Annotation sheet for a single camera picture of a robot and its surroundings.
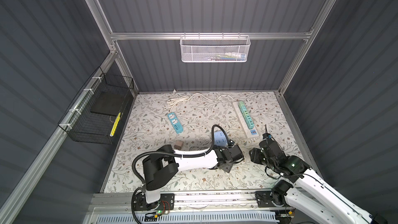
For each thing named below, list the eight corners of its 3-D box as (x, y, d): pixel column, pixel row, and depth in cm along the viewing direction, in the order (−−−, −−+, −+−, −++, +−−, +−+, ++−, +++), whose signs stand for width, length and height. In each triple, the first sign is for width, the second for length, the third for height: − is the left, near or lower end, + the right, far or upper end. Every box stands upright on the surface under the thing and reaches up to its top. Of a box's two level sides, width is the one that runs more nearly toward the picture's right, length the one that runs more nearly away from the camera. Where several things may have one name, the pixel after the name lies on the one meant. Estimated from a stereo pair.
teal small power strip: (178, 135, 99) (177, 132, 97) (167, 116, 109) (166, 114, 106) (185, 131, 101) (184, 129, 99) (174, 113, 110) (173, 111, 108)
